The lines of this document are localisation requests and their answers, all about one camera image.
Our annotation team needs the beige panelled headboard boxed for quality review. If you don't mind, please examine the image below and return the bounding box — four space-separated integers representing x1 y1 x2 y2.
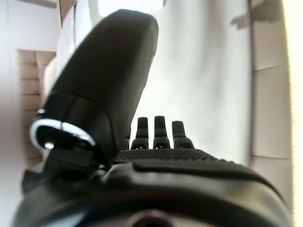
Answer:
16 48 59 163

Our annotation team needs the white bed sheet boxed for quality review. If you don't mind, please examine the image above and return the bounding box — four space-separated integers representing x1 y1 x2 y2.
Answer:
44 0 253 166

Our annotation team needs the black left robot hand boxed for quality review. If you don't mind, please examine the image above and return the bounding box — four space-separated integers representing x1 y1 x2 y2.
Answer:
10 9 294 227

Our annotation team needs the yellow under-bed light strip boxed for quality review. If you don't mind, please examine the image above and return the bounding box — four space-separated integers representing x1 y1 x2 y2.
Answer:
283 0 303 227

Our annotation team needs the beige tiled bed frame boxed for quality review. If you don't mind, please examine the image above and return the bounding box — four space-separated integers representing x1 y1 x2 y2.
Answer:
247 0 294 213

